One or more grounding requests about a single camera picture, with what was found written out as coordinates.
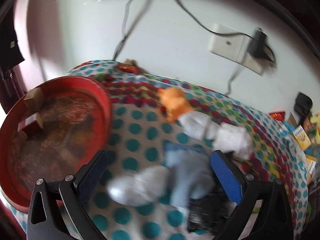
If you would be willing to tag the red snack packet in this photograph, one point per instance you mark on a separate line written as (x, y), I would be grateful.
(280, 115)

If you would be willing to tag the white wall socket plate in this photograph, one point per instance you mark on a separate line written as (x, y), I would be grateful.
(234, 48)

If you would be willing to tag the yellow knitted duck toy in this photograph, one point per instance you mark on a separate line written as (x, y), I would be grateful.
(315, 120)

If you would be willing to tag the red cigarette box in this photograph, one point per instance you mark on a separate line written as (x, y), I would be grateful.
(30, 126)

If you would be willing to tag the blue grey sock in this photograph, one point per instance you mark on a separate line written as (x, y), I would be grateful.
(190, 173)

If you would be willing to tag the red candy wrapper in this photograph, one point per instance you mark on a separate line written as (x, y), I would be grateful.
(129, 69)

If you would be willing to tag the brown cardboard box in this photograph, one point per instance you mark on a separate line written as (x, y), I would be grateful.
(34, 99)

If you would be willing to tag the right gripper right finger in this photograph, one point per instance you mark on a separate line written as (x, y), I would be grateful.
(229, 176)

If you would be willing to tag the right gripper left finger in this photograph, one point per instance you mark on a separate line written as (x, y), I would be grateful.
(89, 176)

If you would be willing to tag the yellow medicine box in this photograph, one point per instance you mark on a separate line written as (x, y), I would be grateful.
(301, 138)
(311, 163)

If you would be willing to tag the black power adapter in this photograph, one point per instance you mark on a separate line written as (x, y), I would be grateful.
(257, 45)

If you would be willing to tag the polka dot bed sheet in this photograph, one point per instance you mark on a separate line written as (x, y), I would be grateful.
(275, 194)

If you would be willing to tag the black plastic bag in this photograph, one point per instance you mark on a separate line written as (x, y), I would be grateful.
(208, 213)

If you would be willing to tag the grey white sock pair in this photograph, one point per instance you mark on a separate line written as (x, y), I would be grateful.
(225, 137)

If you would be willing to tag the round red tray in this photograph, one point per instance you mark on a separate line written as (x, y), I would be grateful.
(76, 120)

